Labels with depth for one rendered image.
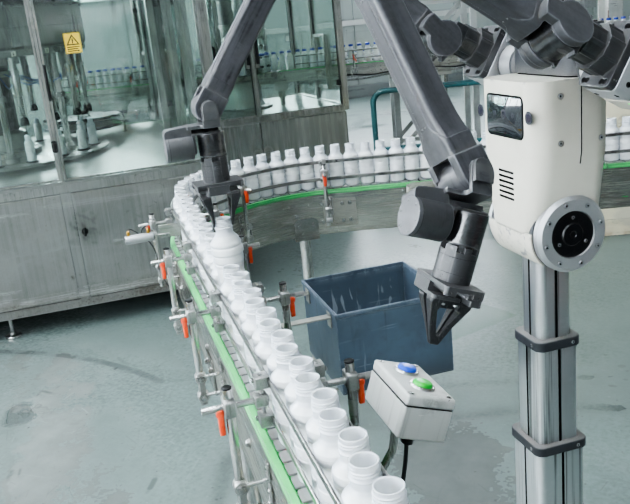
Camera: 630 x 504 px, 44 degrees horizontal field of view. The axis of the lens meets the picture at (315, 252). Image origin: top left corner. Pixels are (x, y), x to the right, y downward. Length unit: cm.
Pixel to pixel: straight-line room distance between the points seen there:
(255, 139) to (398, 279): 454
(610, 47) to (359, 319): 90
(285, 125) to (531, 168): 529
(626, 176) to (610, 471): 112
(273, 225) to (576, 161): 169
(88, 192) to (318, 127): 273
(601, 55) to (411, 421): 69
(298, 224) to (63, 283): 208
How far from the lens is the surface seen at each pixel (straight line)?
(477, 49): 182
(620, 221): 582
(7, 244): 480
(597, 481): 304
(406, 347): 204
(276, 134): 677
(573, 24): 138
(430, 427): 119
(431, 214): 108
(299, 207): 310
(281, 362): 123
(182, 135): 165
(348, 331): 196
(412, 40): 119
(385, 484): 90
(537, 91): 156
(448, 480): 301
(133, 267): 483
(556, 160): 159
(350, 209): 312
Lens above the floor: 165
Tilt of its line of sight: 17 degrees down
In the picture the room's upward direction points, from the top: 6 degrees counter-clockwise
